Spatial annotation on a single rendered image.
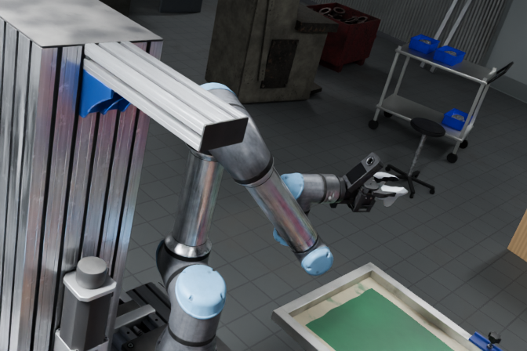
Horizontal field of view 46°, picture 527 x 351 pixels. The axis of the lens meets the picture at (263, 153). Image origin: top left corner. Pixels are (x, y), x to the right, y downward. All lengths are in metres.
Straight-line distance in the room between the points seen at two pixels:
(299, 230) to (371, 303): 1.10
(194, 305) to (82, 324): 0.24
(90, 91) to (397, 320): 1.66
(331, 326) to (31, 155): 1.43
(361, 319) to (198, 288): 1.05
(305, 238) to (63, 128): 0.61
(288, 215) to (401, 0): 9.21
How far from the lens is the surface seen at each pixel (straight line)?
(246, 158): 1.26
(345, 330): 2.32
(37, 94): 1.11
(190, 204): 1.46
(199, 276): 1.48
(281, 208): 1.37
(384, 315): 2.46
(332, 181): 1.59
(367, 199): 1.67
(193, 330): 1.48
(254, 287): 3.91
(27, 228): 1.25
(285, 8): 6.16
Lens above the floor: 2.40
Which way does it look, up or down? 26 degrees down
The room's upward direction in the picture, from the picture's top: 15 degrees clockwise
